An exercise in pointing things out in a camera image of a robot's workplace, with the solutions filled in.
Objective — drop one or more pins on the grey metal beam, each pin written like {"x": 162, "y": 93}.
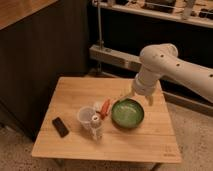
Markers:
{"x": 132, "y": 62}

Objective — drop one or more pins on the green bowl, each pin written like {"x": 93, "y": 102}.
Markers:
{"x": 127, "y": 113}

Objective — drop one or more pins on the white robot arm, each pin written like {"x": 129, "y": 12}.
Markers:
{"x": 162, "y": 60}

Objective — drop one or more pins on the dark wooden cabinet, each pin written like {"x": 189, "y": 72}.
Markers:
{"x": 34, "y": 53}

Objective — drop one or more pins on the orange carrot toy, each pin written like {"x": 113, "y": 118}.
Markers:
{"x": 104, "y": 108}

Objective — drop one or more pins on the wooden table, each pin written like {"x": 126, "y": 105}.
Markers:
{"x": 153, "y": 141}

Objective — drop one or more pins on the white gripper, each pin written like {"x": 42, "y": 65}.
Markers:
{"x": 142, "y": 87}

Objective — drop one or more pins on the black eraser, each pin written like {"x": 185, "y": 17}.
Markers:
{"x": 60, "y": 127}

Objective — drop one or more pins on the metal shelf rack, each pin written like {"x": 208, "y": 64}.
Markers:
{"x": 194, "y": 12}

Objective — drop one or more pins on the small white object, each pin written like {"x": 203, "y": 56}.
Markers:
{"x": 97, "y": 106}

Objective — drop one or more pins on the white ceramic cup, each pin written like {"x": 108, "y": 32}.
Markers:
{"x": 84, "y": 116}

